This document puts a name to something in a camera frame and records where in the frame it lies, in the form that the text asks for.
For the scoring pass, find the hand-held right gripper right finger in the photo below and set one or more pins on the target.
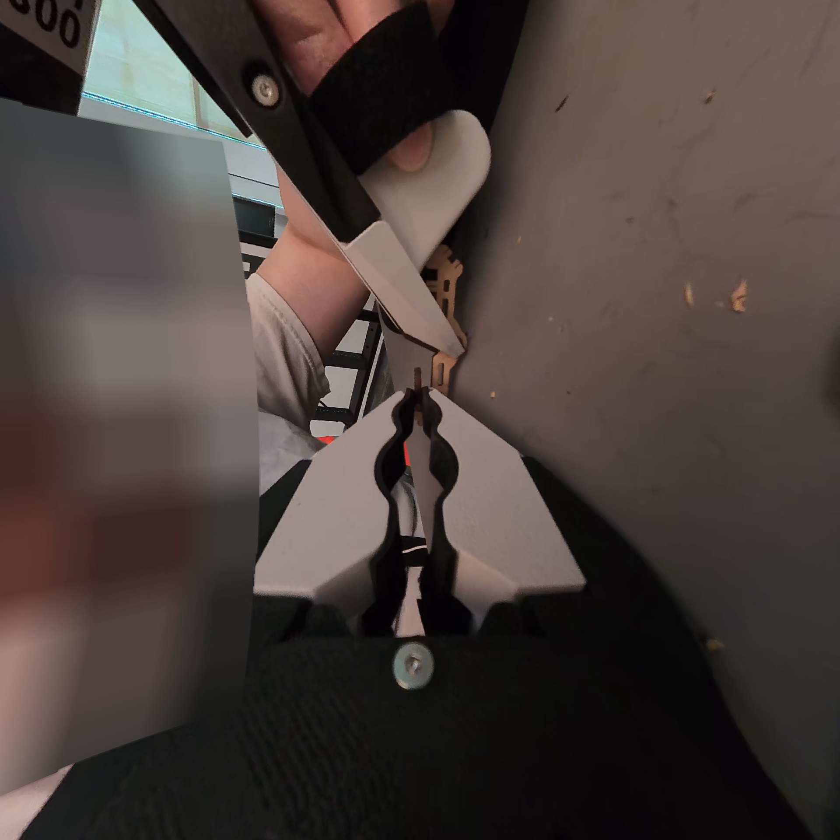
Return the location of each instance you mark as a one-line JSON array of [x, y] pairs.
[[499, 518]]

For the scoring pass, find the glass window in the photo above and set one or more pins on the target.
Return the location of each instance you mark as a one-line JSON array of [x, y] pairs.
[[151, 65]]

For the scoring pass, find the person's white shirt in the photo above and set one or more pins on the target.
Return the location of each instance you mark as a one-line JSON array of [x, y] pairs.
[[282, 358]]

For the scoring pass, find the black metal shelf rack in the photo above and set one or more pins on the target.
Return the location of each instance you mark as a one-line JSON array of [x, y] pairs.
[[371, 334]]

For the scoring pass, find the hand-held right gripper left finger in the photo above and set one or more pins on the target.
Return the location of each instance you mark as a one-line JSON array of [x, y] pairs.
[[328, 518]]

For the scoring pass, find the person's left hand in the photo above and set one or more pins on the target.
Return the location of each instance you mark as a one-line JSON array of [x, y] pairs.
[[315, 36]]

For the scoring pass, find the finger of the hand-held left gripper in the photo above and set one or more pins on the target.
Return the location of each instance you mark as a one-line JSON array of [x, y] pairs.
[[400, 282]]

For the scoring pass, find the person's left forearm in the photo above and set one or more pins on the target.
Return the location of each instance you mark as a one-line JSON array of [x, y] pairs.
[[295, 256]]

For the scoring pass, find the long notched wooden model part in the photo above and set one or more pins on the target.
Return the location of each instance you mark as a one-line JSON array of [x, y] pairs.
[[449, 289]]

